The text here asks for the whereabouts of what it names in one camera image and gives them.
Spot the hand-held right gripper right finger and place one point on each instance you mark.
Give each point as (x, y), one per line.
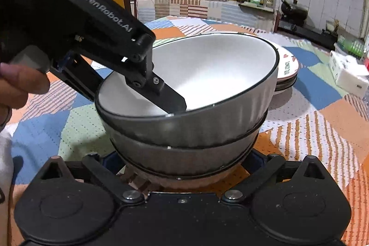
(259, 176)

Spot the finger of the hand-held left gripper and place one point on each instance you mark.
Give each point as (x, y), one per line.
(80, 78)
(164, 96)

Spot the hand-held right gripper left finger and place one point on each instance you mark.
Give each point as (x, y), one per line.
(101, 174)

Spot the white ribbed bowl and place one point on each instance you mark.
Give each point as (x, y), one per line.
(224, 67)
(187, 156)

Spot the white carrot print plate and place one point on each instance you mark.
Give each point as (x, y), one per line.
(289, 64)

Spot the person's left hand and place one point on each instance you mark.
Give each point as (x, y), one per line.
(20, 84)

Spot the patchwork tablecloth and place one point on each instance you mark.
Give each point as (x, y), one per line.
(311, 125)

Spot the cloth covered kitchen counter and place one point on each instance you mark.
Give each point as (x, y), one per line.
(187, 8)

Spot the person's white clothing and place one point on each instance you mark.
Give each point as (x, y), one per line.
(5, 159)

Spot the white tissue pack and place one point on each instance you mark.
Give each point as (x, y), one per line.
(348, 73)

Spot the gas stove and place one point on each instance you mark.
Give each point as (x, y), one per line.
(311, 32)

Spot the black wok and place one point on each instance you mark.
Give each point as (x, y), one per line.
(294, 11)

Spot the green plastic basket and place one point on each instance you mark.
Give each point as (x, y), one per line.
(350, 45)

